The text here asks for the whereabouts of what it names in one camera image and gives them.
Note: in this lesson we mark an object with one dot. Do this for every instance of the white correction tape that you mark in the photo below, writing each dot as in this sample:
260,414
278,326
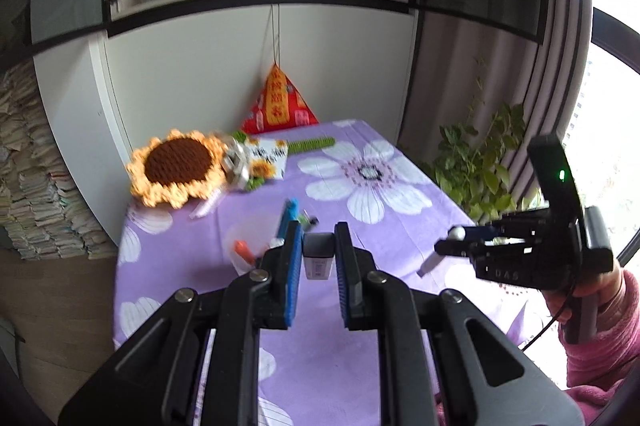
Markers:
432,263

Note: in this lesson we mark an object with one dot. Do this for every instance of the frosted plastic cup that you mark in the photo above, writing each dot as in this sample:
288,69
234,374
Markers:
255,226

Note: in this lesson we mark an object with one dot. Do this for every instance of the sunflower print card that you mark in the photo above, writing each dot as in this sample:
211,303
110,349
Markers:
265,158

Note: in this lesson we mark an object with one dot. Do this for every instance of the crochet sunflower with card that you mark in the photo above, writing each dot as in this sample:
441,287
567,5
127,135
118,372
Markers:
175,163

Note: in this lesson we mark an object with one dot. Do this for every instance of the red pyramid pouch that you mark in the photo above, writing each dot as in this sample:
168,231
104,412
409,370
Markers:
280,106

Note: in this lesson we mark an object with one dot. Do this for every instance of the purple floral tablecloth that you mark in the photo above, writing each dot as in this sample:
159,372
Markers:
320,366

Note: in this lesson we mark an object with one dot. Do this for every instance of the orange pen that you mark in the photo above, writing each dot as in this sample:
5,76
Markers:
242,251

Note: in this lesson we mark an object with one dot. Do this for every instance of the pile of papers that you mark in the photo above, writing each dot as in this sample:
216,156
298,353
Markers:
45,186

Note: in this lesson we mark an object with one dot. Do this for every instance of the white eraser grey sleeve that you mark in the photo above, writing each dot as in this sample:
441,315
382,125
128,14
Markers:
317,256

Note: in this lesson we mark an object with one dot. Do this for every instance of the pale curtain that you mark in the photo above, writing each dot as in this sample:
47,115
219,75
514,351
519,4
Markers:
560,56

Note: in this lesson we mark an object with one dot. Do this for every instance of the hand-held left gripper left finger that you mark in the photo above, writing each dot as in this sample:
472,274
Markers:
295,276

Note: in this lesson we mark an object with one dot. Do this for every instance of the person's right hand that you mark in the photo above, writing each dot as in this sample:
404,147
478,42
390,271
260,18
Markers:
607,301

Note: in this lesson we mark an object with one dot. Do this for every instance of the person's right forearm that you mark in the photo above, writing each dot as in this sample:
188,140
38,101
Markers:
605,366

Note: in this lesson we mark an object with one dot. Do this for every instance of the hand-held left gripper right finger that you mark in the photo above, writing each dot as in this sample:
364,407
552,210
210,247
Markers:
345,276

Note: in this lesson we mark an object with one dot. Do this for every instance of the window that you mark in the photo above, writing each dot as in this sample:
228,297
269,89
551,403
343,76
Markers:
615,131

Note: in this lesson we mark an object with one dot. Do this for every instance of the white ribbon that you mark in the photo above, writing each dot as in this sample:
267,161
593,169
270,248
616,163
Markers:
235,166

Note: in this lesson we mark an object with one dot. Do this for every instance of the blue pen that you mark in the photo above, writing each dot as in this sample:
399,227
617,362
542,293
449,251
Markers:
288,216

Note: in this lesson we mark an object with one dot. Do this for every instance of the green leafy plant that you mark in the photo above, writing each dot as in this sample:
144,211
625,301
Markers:
480,166

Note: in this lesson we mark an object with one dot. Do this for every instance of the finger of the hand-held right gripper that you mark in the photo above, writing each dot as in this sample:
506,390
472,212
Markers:
482,232
460,248

